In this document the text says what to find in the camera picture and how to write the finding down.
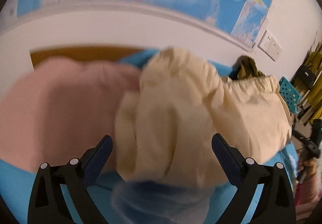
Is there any white wall socket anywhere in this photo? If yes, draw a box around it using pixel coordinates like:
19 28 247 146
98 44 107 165
258 30 271 50
266 37 278 56

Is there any cream garment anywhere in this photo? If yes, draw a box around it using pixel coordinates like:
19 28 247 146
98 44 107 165
114 47 293 187

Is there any mustard garment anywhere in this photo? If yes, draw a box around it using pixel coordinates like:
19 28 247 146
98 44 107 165
235 55 266 80

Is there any person's right forearm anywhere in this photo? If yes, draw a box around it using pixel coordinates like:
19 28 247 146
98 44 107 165
294 176 322 208

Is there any teal perforated basket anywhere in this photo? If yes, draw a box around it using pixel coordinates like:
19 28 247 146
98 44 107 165
279 77 302 115

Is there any pink garment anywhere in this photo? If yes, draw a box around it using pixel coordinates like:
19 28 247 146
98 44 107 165
0 59 141 174

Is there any blue floral bedsheet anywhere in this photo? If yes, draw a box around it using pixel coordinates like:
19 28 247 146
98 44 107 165
0 49 300 224

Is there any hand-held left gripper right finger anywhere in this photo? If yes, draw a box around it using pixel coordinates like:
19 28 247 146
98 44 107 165
212 133 297 224

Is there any yellow-green hanging cloth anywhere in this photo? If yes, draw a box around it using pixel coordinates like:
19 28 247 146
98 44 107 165
292 43 322 124

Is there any person's right hand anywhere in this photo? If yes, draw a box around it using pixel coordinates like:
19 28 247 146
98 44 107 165
298 157 320 184

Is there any brown wooden headboard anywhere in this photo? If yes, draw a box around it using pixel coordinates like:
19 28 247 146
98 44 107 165
30 47 149 71

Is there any black bag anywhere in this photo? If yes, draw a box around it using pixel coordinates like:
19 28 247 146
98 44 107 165
297 64 316 89

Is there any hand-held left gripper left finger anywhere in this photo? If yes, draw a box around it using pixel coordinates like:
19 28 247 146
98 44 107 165
27 135 114 224

